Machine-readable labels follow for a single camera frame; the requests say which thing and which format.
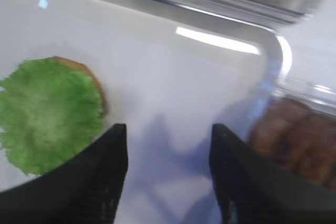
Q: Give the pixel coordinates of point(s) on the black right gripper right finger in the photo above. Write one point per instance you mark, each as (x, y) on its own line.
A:
(261, 191)

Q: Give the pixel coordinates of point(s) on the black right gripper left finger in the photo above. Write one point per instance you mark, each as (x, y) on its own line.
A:
(85, 189)

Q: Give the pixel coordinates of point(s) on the green lettuce leaf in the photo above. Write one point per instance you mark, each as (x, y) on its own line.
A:
(49, 114)

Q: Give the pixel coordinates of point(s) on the brown meat patty front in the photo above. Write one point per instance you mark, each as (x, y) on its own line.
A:
(304, 145)

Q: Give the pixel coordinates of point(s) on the brown meat patty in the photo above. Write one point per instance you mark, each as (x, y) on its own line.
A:
(304, 145)
(285, 113)

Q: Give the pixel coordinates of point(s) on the clear patty and tomato container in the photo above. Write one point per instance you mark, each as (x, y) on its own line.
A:
(320, 99)

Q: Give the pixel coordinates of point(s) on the bun half on tray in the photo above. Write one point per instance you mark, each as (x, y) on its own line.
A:
(74, 65)

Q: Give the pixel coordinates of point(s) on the white metal tray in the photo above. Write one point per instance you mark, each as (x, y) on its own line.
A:
(168, 74)

